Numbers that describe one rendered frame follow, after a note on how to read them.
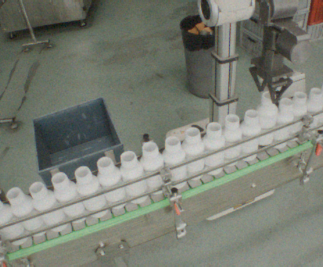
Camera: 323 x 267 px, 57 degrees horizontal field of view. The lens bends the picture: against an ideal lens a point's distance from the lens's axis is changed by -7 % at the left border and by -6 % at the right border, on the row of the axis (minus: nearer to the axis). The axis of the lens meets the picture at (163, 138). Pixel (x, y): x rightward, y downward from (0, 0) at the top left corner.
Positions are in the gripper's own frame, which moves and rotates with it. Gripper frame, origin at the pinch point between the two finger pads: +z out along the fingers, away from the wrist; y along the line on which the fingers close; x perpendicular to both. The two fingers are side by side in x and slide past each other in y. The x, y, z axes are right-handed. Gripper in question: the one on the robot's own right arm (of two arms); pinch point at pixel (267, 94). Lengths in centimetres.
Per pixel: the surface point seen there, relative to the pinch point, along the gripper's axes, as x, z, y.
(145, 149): -35.4, 5.5, -0.9
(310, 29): 207, 94, -187
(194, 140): -23.2, 5.0, 2.2
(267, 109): -1.0, 3.6, 1.6
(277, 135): 3.7, 14.3, 2.5
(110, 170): -45.4, 5.8, 2.0
